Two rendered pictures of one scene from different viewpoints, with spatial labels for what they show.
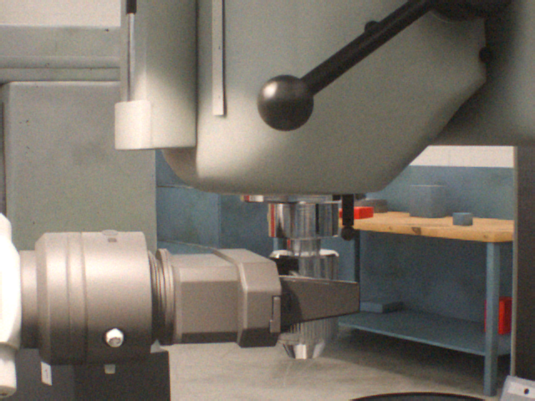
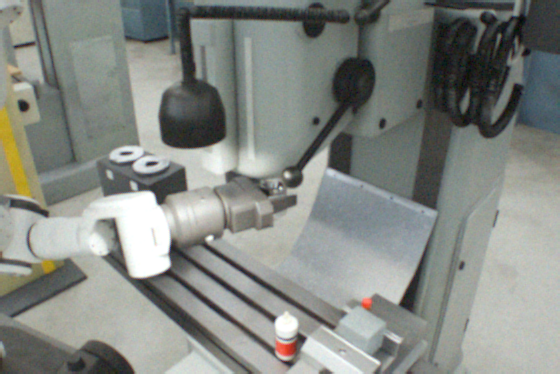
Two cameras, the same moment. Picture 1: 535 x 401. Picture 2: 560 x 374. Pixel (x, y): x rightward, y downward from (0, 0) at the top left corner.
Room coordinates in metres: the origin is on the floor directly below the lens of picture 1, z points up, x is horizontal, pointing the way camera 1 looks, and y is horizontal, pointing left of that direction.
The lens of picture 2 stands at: (0.06, 0.14, 1.65)
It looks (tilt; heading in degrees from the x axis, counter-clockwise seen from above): 30 degrees down; 345
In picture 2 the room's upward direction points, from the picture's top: straight up
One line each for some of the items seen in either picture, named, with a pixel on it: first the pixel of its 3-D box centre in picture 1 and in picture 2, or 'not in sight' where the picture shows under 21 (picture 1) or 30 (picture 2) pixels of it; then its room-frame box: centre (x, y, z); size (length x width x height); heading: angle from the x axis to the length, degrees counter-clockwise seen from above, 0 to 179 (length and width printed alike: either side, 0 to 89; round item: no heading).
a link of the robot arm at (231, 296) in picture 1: (171, 301); (224, 210); (0.68, 0.07, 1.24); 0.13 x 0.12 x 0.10; 14
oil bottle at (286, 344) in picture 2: not in sight; (286, 333); (0.61, -0.02, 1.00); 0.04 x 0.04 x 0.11
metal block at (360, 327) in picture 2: not in sight; (360, 333); (0.53, -0.13, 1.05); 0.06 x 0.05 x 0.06; 31
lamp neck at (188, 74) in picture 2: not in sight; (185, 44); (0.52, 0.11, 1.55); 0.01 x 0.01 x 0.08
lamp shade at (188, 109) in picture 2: not in sight; (191, 108); (0.52, 0.11, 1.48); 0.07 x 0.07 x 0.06
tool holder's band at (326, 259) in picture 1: (303, 259); (273, 184); (0.70, -0.02, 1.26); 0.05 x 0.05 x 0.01
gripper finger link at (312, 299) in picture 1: (315, 300); (281, 204); (0.67, -0.03, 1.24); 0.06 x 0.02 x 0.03; 104
